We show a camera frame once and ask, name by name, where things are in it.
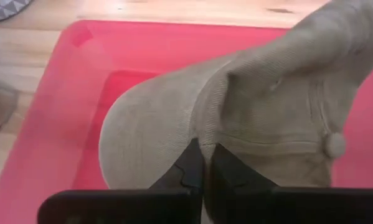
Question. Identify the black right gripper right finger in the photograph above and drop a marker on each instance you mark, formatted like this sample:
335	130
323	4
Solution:
233	174

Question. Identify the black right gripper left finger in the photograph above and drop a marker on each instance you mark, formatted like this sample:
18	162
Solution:
186	169

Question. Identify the beige cotton cap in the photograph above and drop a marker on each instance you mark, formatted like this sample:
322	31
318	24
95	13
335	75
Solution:
261	112

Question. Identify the red plastic bin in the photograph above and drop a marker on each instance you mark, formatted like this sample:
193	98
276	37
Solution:
80	102

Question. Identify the grey triangle-patterned cloth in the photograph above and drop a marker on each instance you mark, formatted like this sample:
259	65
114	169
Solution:
2	8

